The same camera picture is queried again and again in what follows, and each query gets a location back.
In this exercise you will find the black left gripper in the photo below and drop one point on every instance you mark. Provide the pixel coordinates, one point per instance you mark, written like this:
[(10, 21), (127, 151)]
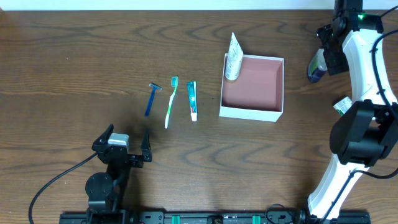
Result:
[(123, 156)]

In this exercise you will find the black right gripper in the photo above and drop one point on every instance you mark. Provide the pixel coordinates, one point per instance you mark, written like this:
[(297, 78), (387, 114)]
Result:
[(334, 61)]

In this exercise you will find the clear pump bottle dark liquid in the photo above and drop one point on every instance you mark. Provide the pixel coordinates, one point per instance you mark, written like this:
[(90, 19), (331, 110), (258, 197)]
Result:
[(317, 67)]

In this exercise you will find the blue disposable razor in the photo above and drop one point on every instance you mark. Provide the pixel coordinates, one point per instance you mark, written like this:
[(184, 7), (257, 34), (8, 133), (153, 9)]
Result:
[(152, 96)]

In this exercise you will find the white green soap packet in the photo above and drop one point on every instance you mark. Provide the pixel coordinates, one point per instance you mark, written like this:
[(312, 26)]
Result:
[(343, 105)]

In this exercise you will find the green and white toothbrush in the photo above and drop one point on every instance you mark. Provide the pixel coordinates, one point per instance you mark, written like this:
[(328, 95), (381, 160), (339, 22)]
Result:
[(174, 84)]

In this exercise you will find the teal toothpaste tube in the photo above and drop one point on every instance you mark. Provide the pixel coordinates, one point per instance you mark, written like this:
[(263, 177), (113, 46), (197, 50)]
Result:
[(192, 96)]

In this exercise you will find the white cream tube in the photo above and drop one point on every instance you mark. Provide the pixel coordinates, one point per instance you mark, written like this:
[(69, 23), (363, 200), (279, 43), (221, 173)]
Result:
[(234, 59)]

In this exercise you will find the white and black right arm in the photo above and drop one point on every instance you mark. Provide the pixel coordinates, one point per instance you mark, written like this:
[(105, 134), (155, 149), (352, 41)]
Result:
[(367, 131)]

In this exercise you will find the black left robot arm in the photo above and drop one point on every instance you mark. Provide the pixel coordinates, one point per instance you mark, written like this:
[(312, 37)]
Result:
[(105, 190)]

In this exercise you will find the white box with pink interior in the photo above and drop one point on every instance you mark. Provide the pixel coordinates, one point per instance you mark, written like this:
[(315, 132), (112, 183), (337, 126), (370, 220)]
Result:
[(258, 92)]

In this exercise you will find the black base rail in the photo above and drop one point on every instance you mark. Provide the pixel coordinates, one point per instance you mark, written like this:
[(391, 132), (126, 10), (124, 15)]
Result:
[(273, 216)]

